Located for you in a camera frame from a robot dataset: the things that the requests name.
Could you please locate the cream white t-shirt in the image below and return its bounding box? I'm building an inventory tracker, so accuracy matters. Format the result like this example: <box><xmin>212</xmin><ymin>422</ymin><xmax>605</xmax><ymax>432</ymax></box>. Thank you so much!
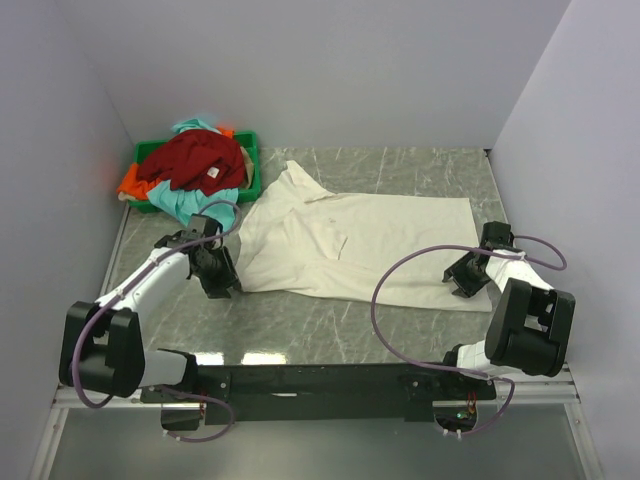
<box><xmin>236</xmin><ymin>161</ymin><xmax>491</xmax><ymax>312</ymax></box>

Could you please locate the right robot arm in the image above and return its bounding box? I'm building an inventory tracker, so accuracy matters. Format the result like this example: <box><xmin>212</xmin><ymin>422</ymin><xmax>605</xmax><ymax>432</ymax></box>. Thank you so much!
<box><xmin>438</xmin><ymin>221</ymin><xmax>576</xmax><ymax>399</ymax></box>

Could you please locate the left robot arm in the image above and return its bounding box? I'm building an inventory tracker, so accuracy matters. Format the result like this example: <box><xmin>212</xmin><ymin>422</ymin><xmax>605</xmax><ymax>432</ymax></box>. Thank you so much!
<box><xmin>59</xmin><ymin>214</ymin><xmax>241</xmax><ymax>409</ymax></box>

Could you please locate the teal t-shirt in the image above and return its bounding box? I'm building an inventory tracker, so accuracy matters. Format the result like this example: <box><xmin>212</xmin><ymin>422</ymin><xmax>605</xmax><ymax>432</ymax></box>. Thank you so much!
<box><xmin>147</xmin><ymin>117</ymin><xmax>240</xmax><ymax>231</ymax></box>

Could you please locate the dark red t-shirt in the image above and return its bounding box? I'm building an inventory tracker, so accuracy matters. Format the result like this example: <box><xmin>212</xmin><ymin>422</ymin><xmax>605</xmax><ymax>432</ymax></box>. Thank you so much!
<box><xmin>137</xmin><ymin>128</ymin><xmax>246</xmax><ymax>197</ymax></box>

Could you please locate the tan t-shirt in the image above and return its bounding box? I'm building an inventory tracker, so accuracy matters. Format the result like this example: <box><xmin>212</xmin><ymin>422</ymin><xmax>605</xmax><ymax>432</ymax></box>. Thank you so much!
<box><xmin>239</xmin><ymin>146</ymin><xmax>255</xmax><ymax>190</ymax></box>

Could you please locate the orange t-shirt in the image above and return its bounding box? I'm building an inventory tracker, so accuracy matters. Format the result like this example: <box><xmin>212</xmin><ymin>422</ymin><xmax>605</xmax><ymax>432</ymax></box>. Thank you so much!
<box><xmin>116</xmin><ymin>127</ymin><xmax>236</xmax><ymax>201</ymax></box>

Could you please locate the green plastic bin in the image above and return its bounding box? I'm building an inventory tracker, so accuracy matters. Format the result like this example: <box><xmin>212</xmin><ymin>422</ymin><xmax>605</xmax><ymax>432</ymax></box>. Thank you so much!
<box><xmin>124</xmin><ymin>130</ymin><xmax>264</xmax><ymax>215</ymax></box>

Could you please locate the black base crossbar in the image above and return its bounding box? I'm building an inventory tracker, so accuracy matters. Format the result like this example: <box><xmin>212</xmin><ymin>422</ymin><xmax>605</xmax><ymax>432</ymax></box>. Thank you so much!
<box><xmin>139</xmin><ymin>362</ymin><xmax>481</xmax><ymax>431</ymax></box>

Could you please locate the aluminium frame rail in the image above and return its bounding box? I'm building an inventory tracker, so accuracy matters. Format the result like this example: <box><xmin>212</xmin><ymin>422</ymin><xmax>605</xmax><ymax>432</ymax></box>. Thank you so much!
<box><xmin>51</xmin><ymin>365</ymin><xmax>580</xmax><ymax>410</ymax></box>

